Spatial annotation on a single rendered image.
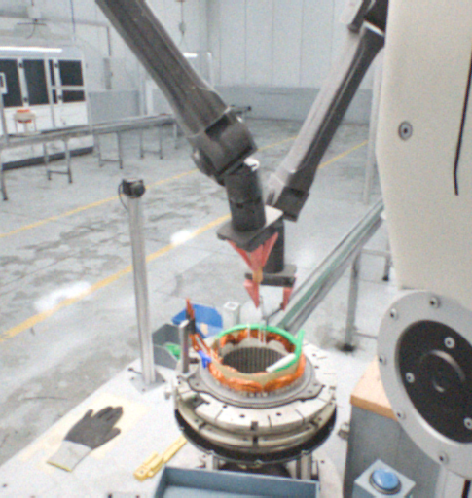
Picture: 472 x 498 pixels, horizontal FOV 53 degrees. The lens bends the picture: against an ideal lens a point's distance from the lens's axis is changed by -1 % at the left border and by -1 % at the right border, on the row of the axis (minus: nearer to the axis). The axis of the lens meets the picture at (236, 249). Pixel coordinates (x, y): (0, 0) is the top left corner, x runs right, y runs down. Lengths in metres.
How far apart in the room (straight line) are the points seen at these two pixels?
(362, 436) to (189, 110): 0.71
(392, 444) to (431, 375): 0.62
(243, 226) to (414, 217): 0.43
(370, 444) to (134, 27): 0.85
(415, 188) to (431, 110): 0.05
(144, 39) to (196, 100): 0.10
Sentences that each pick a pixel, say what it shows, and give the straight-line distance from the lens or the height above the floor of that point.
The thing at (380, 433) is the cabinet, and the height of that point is 1.00.
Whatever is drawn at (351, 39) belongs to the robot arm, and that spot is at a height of 1.71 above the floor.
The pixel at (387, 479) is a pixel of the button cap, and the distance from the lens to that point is 0.88.
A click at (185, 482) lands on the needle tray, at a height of 1.03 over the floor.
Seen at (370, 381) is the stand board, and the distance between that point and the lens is 1.04.
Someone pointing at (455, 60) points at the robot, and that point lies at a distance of 0.32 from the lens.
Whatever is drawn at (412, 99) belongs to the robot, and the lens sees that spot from 0.34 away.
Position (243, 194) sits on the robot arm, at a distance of 0.73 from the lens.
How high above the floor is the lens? 1.66
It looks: 21 degrees down
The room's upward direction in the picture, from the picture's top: straight up
